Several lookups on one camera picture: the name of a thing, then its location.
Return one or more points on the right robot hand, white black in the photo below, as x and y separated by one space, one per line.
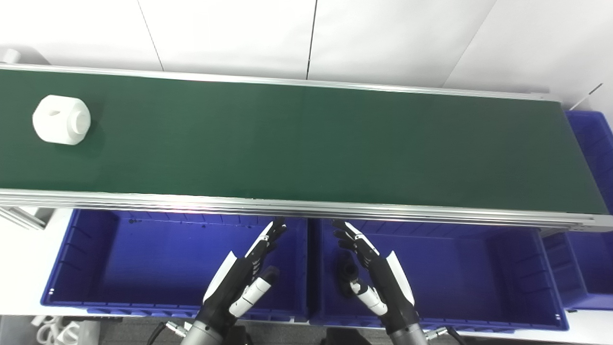
390 287

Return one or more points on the left robot hand, white black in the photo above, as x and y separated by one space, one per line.
230 287

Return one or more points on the white plastic cylindrical part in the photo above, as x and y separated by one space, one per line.
55 122

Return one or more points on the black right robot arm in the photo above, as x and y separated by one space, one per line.
409 336

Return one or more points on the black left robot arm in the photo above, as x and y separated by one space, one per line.
201 334

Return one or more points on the black plastic part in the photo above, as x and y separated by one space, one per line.
346 275

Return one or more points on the blue plastic bin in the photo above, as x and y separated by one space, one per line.
594 143
143 258
455 273

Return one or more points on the green conveyor belt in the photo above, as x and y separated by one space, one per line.
335 210
306 143

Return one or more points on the aluminium conveyor support leg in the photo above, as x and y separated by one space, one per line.
21 216

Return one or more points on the white plastic parts pile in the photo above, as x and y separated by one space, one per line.
57 331

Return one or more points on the thin dark rod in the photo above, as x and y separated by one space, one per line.
586 96

